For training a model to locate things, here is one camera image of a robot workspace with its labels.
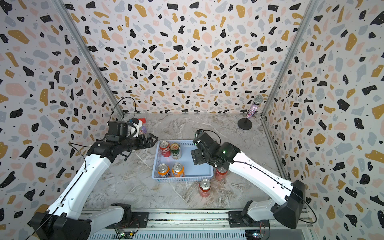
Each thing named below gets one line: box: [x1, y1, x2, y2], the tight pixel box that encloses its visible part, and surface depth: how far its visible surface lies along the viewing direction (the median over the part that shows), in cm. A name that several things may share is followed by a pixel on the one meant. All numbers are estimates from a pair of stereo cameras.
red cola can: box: [159, 140, 171, 158], surface depth 92 cm
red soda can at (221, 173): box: [215, 167, 228, 181], surface depth 83 cm
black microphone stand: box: [237, 117, 253, 130], surface depth 118 cm
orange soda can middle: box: [172, 162, 185, 178], surface depth 83 cm
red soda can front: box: [199, 178, 212, 198], surface depth 76 cm
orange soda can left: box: [157, 163, 171, 178], surface depth 82 cm
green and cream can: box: [170, 142, 182, 160], surface depth 92 cm
